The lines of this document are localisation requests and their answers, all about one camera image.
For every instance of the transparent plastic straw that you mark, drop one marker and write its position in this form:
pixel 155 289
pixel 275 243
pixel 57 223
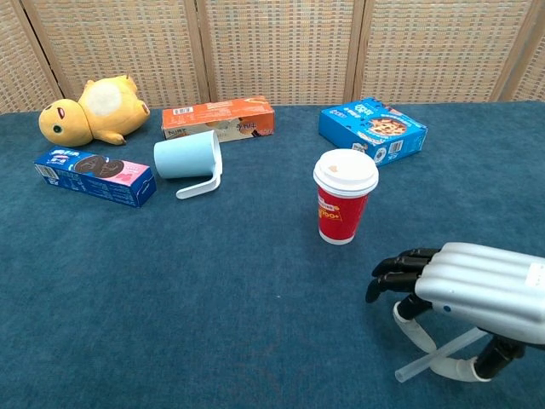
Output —
pixel 462 344

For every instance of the yellow plush toy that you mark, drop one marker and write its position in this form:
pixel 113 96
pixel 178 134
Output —
pixel 106 111

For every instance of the red paper cup white lid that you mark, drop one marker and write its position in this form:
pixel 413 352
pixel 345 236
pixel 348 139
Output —
pixel 340 213

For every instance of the light blue plastic mug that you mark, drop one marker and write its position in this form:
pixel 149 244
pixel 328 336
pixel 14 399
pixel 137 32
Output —
pixel 187 155

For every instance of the long blue sandwich cookie box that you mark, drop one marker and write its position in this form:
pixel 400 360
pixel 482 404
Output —
pixel 93 176

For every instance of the blue table cloth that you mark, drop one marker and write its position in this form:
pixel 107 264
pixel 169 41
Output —
pixel 213 298

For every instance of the woven bamboo folding screen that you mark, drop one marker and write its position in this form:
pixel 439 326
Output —
pixel 277 47

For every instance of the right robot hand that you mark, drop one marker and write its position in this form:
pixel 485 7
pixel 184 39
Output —
pixel 481 285

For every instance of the blue chocolate chip cookie box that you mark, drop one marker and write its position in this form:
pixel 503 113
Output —
pixel 374 128

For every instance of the orange snack box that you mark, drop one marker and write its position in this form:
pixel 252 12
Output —
pixel 213 117

